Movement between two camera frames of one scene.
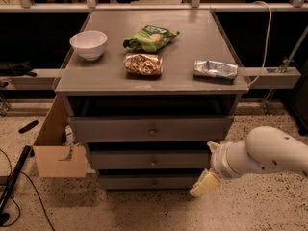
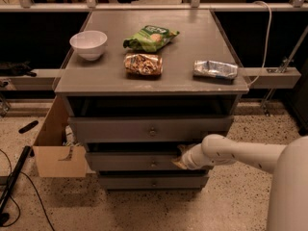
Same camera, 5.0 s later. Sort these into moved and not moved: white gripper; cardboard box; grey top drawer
Moved: white gripper
Not moved: grey top drawer; cardboard box
